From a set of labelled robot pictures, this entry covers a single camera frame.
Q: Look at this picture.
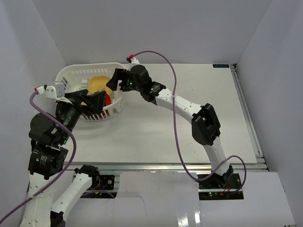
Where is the blue table label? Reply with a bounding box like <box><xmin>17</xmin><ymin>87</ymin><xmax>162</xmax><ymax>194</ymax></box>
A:
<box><xmin>213</xmin><ymin>64</ymin><xmax>230</xmax><ymax>68</ymax></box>

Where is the yellow square panda dish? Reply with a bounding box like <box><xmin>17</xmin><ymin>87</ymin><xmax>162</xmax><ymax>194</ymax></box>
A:
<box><xmin>88</xmin><ymin>76</ymin><xmax>112</xmax><ymax>95</ymax></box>

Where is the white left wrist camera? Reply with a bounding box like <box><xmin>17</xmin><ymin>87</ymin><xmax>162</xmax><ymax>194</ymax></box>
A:
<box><xmin>35</xmin><ymin>81</ymin><xmax>65</xmax><ymax>100</ymax></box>

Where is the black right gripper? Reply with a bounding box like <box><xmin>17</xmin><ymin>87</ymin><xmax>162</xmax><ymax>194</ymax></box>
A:
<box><xmin>106</xmin><ymin>69</ymin><xmax>143</xmax><ymax>93</ymax></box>

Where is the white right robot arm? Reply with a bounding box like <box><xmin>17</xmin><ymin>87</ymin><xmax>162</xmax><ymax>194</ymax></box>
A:
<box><xmin>107</xmin><ymin>64</ymin><xmax>233</xmax><ymax>189</ymax></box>

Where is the orange round plate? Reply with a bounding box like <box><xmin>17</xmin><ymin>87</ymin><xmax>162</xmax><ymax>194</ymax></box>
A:
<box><xmin>87</xmin><ymin>94</ymin><xmax>112</xmax><ymax>120</ymax></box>

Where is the white plastic dish basket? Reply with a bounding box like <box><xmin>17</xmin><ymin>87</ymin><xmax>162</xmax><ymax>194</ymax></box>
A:
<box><xmin>55</xmin><ymin>62</ymin><xmax>126</xmax><ymax>122</ymax></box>

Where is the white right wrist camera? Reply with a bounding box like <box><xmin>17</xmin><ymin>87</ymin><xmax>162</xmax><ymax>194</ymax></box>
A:
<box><xmin>126</xmin><ymin>55</ymin><xmax>140</xmax><ymax>71</ymax></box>

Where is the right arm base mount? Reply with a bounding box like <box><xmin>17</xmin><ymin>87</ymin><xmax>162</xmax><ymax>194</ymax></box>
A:
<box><xmin>198</xmin><ymin>174</ymin><xmax>244</xmax><ymax>201</ymax></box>

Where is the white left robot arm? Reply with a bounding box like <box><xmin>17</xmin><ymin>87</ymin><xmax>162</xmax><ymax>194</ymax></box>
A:
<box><xmin>20</xmin><ymin>86</ymin><xmax>106</xmax><ymax>227</ymax></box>

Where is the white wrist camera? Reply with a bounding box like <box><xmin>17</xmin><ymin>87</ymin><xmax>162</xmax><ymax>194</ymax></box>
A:
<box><xmin>35</xmin><ymin>81</ymin><xmax>65</xmax><ymax>100</ymax></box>
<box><xmin>126</xmin><ymin>55</ymin><xmax>140</xmax><ymax>71</ymax></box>

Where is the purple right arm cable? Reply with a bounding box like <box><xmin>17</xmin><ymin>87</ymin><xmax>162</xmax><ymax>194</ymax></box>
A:
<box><xmin>132</xmin><ymin>50</ymin><xmax>248</xmax><ymax>194</ymax></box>

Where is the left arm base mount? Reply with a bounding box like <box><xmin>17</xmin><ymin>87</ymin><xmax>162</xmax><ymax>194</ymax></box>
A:
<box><xmin>81</xmin><ymin>175</ymin><xmax>115</xmax><ymax>199</ymax></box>

